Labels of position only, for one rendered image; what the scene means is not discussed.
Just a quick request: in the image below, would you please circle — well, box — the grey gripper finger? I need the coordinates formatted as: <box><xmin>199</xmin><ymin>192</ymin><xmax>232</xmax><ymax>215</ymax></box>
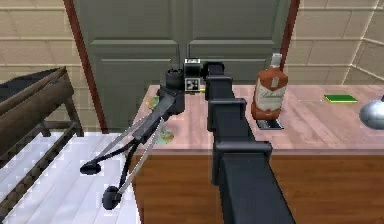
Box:
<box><xmin>79</xmin><ymin>110</ymin><xmax>164</xmax><ymax>176</ymax></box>
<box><xmin>101</xmin><ymin>117</ymin><xmax>167</xmax><ymax>211</ymax></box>

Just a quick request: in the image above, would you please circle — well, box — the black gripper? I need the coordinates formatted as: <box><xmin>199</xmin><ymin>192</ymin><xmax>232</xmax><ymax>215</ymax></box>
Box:
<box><xmin>132</xmin><ymin>66</ymin><xmax>187</xmax><ymax>145</ymax></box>

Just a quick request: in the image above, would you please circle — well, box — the colorful martini glass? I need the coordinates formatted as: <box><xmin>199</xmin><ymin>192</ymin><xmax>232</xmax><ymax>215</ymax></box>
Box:
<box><xmin>145</xmin><ymin>94</ymin><xmax>175</xmax><ymax>146</ymax></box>

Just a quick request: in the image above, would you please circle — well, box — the grey green room door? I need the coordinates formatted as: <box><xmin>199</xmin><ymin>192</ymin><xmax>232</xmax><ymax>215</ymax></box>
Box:
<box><xmin>72</xmin><ymin>0</ymin><xmax>292</xmax><ymax>132</ymax></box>

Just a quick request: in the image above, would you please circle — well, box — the dark brown wooden bench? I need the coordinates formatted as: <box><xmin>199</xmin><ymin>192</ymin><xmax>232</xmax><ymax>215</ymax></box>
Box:
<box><xmin>0</xmin><ymin>65</ymin><xmax>85</xmax><ymax>216</ymax></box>

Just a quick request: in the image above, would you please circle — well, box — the brown whisky bottle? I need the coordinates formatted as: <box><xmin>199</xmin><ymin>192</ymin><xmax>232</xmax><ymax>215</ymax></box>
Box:
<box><xmin>250</xmin><ymin>52</ymin><xmax>289</xmax><ymax>122</ymax></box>

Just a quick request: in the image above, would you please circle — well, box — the black flat remote control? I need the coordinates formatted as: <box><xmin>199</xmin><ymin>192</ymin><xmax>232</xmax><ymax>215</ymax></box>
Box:
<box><xmin>255</xmin><ymin>118</ymin><xmax>285</xmax><ymax>131</ymax></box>

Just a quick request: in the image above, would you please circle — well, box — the wooden table with pink top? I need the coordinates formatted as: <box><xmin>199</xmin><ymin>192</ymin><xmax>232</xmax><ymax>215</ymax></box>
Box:
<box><xmin>130</xmin><ymin>83</ymin><xmax>384</xmax><ymax>224</ymax></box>

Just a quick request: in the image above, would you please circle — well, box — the green flat book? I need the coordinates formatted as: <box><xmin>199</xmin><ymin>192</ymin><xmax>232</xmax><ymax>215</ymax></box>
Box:
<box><xmin>323</xmin><ymin>93</ymin><xmax>359</xmax><ymax>105</ymax></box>

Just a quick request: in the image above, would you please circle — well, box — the silver round bowl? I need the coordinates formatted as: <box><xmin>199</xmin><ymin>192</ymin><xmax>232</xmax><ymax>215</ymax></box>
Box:
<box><xmin>358</xmin><ymin>95</ymin><xmax>384</xmax><ymax>131</ymax></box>

